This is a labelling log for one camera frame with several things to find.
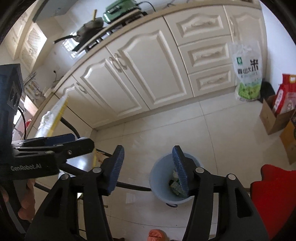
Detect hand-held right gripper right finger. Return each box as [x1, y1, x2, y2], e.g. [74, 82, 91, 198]
[171, 145, 270, 241]

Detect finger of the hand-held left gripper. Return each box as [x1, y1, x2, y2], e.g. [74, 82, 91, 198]
[11, 133, 75, 149]
[11, 137, 95, 163]

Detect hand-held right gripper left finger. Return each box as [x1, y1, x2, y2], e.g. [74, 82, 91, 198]
[24, 145, 125, 241]

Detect light blue trash bin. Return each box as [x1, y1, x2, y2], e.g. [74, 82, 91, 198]
[149, 153, 204, 207]

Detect yellow plastic wrapper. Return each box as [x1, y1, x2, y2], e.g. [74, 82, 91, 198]
[37, 94, 69, 139]

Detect person's left hand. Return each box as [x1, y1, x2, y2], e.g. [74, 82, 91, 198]
[18, 178, 37, 223]

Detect round white marble table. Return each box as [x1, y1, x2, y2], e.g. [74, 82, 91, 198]
[59, 117, 152, 193]

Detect wooden cutting board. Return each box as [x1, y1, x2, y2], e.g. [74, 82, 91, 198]
[23, 96, 38, 116]

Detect orange slipper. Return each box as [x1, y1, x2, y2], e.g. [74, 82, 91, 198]
[148, 229, 167, 241]

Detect cream cabinet drawer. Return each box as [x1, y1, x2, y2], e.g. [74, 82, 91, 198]
[164, 6, 232, 45]
[178, 36, 234, 75]
[188, 64, 238, 98]

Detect cream lattice door cabinet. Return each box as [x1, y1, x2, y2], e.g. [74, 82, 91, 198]
[18, 25, 48, 70]

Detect red stool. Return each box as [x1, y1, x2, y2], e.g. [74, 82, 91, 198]
[250, 164, 296, 241]

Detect cream lower cabinets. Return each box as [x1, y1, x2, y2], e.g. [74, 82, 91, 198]
[25, 5, 269, 130]

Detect cream cabinets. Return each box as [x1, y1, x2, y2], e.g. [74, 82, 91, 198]
[25, 5, 269, 130]
[5, 9, 30, 58]

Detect brown cardboard box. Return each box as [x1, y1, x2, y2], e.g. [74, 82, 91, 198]
[259, 95, 296, 136]

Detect dark wok with lid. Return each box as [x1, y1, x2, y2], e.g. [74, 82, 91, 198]
[54, 18, 104, 50]

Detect yellow cardboard box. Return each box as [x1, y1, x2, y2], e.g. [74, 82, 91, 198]
[280, 120, 296, 165]

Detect white green rice bag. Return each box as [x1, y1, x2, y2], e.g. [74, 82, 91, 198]
[228, 40, 263, 102]

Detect cream upper cabinets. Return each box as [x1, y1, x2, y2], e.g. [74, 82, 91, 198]
[5, 9, 30, 58]

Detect black bag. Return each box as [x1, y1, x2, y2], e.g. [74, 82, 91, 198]
[260, 81, 275, 103]

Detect range hood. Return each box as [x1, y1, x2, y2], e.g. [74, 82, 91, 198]
[32, 0, 78, 22]

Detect red white package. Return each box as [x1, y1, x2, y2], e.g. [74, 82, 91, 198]
[272, 74, 296, 115]

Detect green electric pot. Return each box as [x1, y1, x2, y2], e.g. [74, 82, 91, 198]
[102, 0, 141, 24]

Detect black gas stove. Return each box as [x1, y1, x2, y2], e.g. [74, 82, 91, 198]
[83, 9, 148, 52]

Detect black cable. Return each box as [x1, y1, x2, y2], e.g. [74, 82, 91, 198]
[17, 108, 27, 140]

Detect metal utensil wall rack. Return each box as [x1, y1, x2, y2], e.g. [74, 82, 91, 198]
[23, 72, 38, 98]

